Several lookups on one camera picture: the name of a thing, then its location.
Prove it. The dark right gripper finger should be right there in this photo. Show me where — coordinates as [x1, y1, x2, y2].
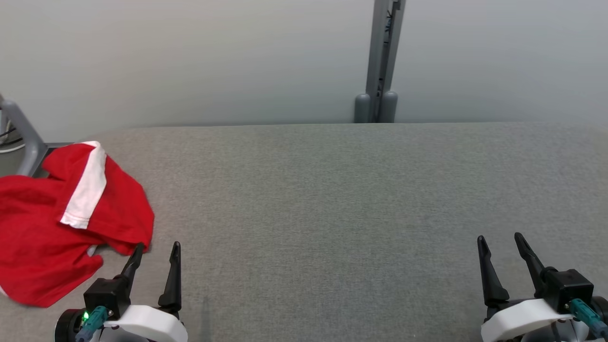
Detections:
[514, 232, 547, 297]
[477, 235, 510, 308]

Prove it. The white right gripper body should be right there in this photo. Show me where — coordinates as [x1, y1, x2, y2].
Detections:
[481, 298, 574, 342]

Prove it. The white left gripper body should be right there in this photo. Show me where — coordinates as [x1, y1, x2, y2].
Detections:
[104, 305, 189, 342]

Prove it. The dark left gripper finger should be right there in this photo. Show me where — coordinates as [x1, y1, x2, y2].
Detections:
[158, 241, 182, 313]
[116, 243, 144, 290]

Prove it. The red jersey with white sleeves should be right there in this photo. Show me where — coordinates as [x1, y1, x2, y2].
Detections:
[0, 175, 104, 308]

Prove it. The grey fabric padded table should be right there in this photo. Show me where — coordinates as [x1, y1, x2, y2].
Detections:
[0, 123, 608, 342]

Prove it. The left camera cable teal plug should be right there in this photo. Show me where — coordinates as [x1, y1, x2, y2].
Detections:
[75, 306, 109, 342]

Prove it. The grey chair frame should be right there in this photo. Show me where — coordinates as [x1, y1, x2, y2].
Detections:
[0, 94, 72, 178]

